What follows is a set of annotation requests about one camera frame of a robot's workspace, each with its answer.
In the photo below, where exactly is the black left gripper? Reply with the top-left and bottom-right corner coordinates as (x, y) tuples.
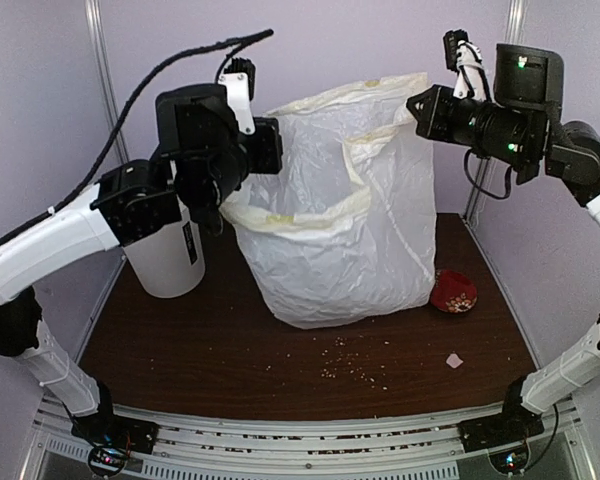
(173, 115), (284, 214)

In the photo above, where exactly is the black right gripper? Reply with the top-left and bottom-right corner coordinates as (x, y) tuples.
(405, 82), (538, 171)

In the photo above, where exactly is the translucent white trash bag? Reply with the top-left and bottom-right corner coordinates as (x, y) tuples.
(221, 72), (437, 329)

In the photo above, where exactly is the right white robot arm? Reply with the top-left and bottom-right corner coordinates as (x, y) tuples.
(406, 85), (600, 442)

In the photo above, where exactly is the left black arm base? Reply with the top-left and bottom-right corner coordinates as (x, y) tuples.
(69, 382), (159, 454)

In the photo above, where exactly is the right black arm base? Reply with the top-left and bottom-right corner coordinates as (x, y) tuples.
(458, 378), (544, 453)

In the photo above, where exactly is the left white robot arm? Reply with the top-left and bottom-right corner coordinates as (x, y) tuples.
(0, 82), (283, 444)

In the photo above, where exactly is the white plastic trash bin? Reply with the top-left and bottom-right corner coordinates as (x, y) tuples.
(123, 204), (205, 299)

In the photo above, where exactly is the red floral plate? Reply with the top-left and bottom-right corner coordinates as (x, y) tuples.
(429, 269), (478, 314)

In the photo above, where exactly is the small pink paper scrap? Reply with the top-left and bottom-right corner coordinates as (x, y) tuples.
(446, 353), (464, 369)

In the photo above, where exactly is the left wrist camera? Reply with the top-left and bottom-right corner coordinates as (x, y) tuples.
(217, 58), (256, 135)

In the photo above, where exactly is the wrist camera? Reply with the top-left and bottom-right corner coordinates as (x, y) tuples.
(217, 58), (256, 135)
(443, 30), (490, 101)

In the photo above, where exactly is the black braided left cable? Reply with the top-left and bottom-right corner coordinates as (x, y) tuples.
(0, 28), (275, 251)

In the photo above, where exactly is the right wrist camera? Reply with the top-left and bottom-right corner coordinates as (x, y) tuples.
(443, 30), (490, 101)

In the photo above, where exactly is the right aluminium frame post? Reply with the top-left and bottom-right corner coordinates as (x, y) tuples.
(462, 0), (526, 226)

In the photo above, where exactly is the aluminium frame post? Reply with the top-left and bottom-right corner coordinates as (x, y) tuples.
(83, 0), (131, 166)
(462, 0), (526, 226)

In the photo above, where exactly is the left aluminium frame post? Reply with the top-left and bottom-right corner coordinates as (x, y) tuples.
(83, 0), (131, 166)

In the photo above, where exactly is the aluminium front rail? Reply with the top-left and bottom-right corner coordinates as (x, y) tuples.
(15, 398), (600, 479)

